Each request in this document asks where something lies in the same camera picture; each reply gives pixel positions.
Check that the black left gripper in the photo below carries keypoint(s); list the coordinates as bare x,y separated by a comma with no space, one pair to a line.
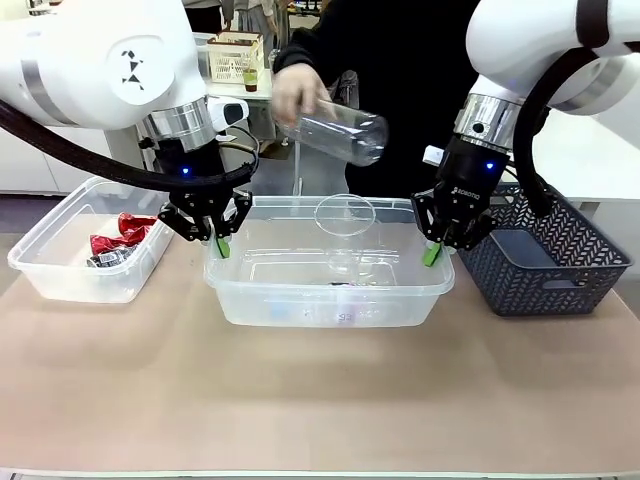
195,175

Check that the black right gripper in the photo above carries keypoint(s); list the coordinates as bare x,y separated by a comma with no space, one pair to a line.
467,185

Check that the crushed red can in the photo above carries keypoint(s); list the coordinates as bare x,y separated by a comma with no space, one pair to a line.
137,225

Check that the crushed can with silver top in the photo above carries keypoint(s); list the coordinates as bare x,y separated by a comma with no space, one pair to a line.
112,255

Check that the large clear plastic cup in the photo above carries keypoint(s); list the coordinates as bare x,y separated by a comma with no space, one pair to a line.
345,217

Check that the small clear plastic cup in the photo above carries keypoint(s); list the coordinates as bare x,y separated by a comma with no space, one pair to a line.
345,262

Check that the large clear plastic container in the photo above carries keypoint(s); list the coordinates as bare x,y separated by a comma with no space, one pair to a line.
330,280

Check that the clear plastic bottle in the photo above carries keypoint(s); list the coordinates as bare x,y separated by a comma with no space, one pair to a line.
345,132

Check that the small clear plastic container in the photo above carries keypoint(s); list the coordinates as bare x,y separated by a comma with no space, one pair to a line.
65,260

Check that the person's right forearm black sleeve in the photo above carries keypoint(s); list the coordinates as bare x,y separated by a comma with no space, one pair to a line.
305,50

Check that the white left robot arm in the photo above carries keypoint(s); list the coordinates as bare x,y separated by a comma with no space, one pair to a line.
75,60

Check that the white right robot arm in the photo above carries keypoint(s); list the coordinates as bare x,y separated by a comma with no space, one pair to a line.
525,30

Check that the dark grey woven basket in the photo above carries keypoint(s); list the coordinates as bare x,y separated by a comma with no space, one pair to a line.
545,265

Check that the person's right hand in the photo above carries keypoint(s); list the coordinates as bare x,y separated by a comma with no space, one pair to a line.
297,95

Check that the cup with dark drink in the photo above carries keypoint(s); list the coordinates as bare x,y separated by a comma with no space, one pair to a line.
250,80

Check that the person's torso in black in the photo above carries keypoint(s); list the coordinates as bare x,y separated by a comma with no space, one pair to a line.
400,75

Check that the cream plastic crate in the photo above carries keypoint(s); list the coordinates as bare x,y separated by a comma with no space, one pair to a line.
235,55

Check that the bystander in dark trousers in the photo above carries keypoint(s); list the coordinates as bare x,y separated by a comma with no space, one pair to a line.
202,15

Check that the bystander in grey trousers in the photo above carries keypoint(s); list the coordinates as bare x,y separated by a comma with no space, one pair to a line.
255,15

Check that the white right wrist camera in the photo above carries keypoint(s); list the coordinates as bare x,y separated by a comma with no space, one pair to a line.
433,156

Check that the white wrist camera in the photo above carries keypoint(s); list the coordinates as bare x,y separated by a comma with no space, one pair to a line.
230,112
433,156

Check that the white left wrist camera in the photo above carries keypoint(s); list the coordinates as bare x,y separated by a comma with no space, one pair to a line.
230,112

